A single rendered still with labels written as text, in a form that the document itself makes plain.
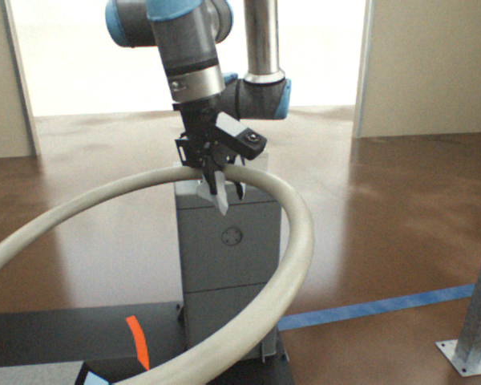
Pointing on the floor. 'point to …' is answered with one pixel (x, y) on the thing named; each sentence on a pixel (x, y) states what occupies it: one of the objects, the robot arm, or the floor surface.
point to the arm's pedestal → (225, 259)
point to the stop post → (477, 320)
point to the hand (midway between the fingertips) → (234, 201)
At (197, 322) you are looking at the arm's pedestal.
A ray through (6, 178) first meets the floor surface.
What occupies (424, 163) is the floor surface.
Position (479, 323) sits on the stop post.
